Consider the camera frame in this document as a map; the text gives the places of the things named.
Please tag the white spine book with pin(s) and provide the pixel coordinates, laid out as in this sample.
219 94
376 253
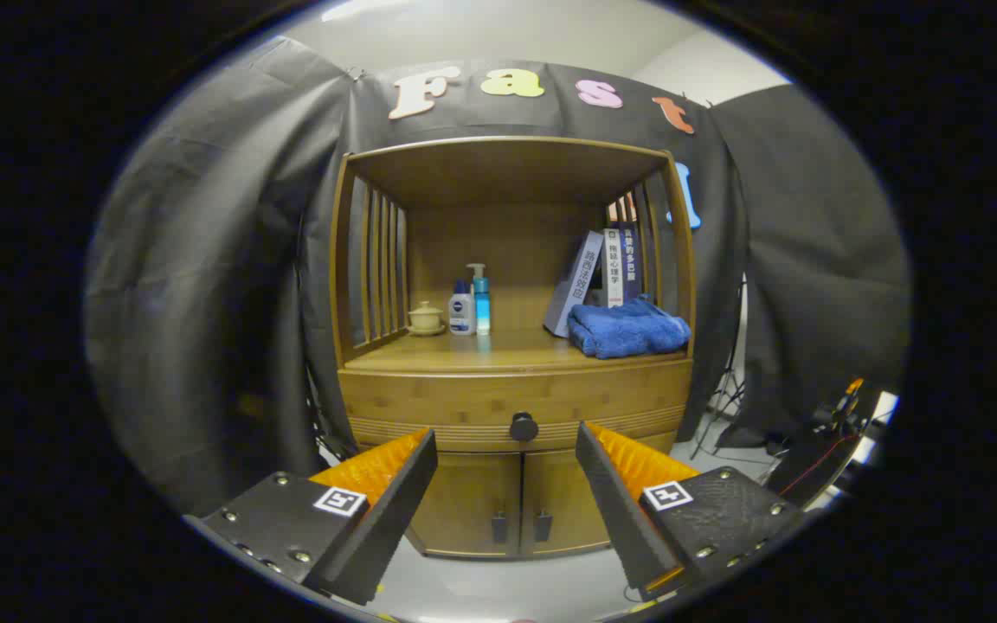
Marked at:
613 268

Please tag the blue folded towel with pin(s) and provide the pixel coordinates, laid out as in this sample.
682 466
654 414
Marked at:
628 333

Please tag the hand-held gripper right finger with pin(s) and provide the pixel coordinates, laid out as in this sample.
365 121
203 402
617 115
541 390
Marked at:
611 502

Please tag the beige lidded teacup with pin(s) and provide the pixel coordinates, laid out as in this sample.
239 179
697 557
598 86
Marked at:
426 318

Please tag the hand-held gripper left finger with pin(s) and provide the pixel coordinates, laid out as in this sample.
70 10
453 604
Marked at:
399 502

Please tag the wooden cabinet door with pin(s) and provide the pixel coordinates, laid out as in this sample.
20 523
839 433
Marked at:
559 493
472 502

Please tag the black tripod stand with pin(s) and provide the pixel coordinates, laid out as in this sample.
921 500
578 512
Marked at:
730 381

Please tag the wooden countertop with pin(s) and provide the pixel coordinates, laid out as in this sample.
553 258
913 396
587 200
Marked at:
507 350

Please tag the white lotion bottle blue cap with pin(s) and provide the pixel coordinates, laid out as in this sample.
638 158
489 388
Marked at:
461 316

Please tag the black backdrop cloth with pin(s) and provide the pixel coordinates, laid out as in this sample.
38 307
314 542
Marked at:
204 303

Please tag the dark blue book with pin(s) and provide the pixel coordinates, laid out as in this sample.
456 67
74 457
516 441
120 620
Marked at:
631 260

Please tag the grey leaning book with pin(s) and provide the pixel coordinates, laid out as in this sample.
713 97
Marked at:
572 290

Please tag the blue pump bottle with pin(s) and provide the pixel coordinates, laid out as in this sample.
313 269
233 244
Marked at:
482 311

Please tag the wooden cabinet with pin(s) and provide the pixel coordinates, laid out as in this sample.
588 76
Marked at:
498 173

